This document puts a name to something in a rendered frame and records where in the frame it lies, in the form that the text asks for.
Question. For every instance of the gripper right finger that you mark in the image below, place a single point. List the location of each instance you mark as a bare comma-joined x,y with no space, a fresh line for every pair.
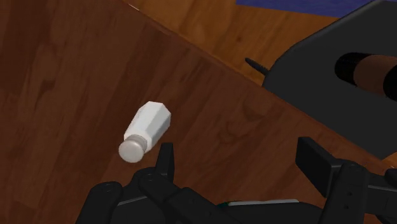
347,186

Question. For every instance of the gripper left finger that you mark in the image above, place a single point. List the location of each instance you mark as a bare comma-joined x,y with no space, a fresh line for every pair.
161,195

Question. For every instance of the blue rug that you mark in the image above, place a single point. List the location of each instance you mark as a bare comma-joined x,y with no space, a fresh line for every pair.
297,5

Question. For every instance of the black threaded rod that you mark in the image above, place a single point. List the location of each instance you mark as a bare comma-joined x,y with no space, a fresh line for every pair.
256,66

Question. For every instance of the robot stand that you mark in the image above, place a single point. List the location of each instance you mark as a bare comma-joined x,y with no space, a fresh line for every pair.
310,80

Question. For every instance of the white shaker with grey cap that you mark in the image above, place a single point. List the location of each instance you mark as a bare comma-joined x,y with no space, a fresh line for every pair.
149,127

